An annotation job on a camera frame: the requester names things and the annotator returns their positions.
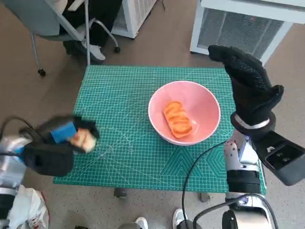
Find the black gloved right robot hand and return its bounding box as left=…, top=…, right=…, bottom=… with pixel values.
left=208, top=44, right=285, bottom=126

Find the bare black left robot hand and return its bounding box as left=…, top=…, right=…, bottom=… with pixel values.
left=35, top=115, right=100, bottom=150

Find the round toy bread bun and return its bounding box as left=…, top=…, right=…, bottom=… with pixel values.
left=71, top=127, right=97, bottom=153

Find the pink bowl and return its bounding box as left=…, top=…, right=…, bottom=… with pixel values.
left=148, top=81, right=221, bottom=146

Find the long toy bread loaf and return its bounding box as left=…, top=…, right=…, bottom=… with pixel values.
left=163, top=101, right=193, bottom=139

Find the large white grilled cabinet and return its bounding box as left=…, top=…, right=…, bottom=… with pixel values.
left=190, top=0, right=305, bottom=65

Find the green cutting mat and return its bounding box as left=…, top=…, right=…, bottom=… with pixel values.
left=52, top=64, right=267, bottom=194

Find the white plastic bag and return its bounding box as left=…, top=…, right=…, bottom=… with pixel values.
left=6, top=185, right=50, bottom=229

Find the grey wheeled chair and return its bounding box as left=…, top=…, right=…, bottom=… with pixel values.
left=2, top=0, right=121, bottom=77

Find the person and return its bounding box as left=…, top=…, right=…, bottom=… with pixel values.
left=51, top=0, right=124, bottom=62

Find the white shoe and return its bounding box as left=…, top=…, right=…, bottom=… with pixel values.
left=173, top=208, right=185, bottom=229
left=135, top=216, right=149, bottom=229

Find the small white grilled cabinet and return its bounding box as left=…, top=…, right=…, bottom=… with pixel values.
left=111, top=0, right=158, bottom=39

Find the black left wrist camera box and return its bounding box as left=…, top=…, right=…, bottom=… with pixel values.
left=23, top=140, right=76, bottom=177

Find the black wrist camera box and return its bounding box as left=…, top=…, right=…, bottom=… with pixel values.
left=251, top=130, right=305, bottom=187
left=23, top=140, right=76, bottom=177

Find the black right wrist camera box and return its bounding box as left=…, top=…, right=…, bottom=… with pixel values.
left=251, top=130, right=305, bottom=187

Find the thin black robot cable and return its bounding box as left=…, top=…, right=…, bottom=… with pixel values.
left=182, top=140, right=226, bottom=229

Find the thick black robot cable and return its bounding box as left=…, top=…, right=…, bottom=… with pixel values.
left=192, top=193, right=279, bottom=229

